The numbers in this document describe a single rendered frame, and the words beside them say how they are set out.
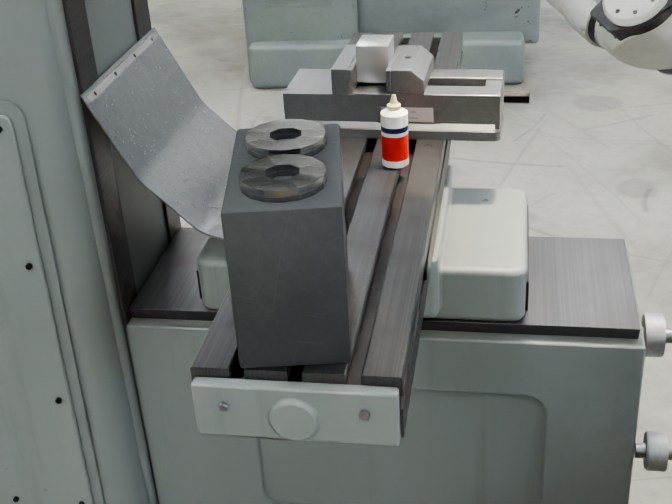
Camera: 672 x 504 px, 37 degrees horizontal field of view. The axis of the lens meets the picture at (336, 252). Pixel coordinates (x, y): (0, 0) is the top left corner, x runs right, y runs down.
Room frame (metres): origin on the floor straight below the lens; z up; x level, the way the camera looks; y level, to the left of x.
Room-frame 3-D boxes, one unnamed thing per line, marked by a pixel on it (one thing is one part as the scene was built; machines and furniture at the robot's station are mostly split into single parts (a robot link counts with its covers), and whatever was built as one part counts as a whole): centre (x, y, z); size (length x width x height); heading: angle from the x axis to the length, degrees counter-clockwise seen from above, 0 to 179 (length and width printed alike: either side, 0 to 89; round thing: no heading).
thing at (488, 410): (1.40, -0.08, 0.41); 0.80 x 0.30 x 0.60; 79
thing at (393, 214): (1.45, -0.06, 0.86); 1.24 x 0.23 x 0.08; 169
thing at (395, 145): (1.38, -0.10, 0.96); 0.04 x 0.04 x 0.11
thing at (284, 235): (0.98, 0.05, 1.00); 0.22 x 0.12 x 0.20; 179
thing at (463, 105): (1.55, -0.11, 0.96); 0.35 x 0.15 x 0.11; 77
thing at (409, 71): (1.54, -0.14, 0.99); 0.12 x 0.06 x 0.04; 167
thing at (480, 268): (1.41, -0.05, 0.76); 0.50 x 0.35 x 0.12; 79
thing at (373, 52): (1.56, -0.08, 1.01); 0.06 x 0.05 x 0.06; 167
